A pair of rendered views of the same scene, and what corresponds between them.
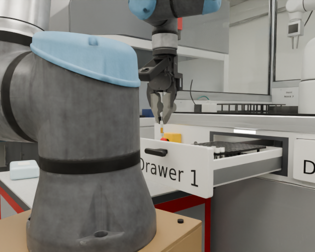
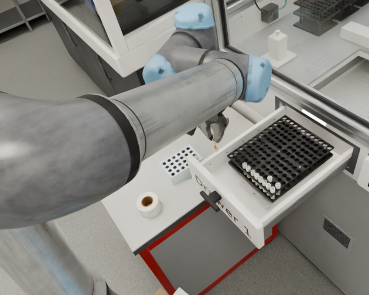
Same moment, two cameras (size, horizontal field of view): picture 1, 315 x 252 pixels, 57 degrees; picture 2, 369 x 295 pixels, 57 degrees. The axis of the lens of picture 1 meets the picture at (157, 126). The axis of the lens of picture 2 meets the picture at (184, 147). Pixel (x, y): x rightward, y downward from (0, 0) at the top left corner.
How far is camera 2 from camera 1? 68 cm
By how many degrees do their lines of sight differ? 46
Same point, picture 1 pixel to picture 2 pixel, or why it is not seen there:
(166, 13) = not seen: hidden behind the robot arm
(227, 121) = (296, 96)
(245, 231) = not seen: hidden behind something
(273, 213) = (335, 189)
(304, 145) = not seen: outside the picture
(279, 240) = (338, 206)
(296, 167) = (362, 178)
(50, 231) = not seen: outside the picture
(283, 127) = (356, 137)
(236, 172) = (290, 209)
